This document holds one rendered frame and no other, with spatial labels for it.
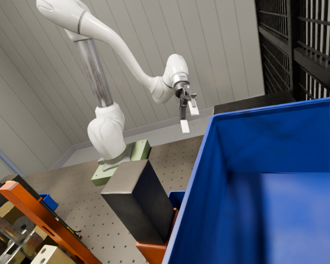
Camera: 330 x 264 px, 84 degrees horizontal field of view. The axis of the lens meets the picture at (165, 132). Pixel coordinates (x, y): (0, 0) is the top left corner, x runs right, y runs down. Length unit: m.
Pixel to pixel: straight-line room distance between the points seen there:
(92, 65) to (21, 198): 0.89
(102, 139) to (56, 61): 2.40
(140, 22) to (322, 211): 2.57
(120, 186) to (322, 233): 0.25
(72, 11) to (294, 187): 0.93
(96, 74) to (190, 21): 1.71
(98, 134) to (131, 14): 1.95
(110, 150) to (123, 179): 0.87
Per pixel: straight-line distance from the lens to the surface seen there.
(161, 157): 1.08
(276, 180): 0.36
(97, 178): 1.13
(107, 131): 1.02
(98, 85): 1.14
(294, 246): 0.30
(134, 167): 0.19
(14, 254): 0.47
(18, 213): 0.64
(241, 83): 2.80
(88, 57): 1.12
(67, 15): 0.96
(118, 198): 0.18
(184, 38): 2.61
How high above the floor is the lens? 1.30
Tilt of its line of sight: 27 degrees down
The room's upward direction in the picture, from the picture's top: 23 degrees counter-clockwise
